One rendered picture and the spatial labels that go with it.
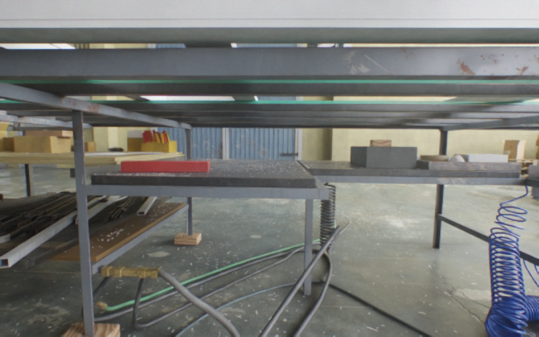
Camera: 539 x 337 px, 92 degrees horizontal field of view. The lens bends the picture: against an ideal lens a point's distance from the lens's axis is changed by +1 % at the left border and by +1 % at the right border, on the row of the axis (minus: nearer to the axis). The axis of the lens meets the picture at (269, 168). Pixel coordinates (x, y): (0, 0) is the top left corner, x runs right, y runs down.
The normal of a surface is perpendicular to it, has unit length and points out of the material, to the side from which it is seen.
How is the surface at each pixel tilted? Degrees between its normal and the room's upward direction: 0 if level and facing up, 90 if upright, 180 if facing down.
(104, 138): 90
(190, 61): 90
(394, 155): 90
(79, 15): 90
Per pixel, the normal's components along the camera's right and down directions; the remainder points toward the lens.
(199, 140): -0.04, 0.09
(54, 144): 1.00, 0.01
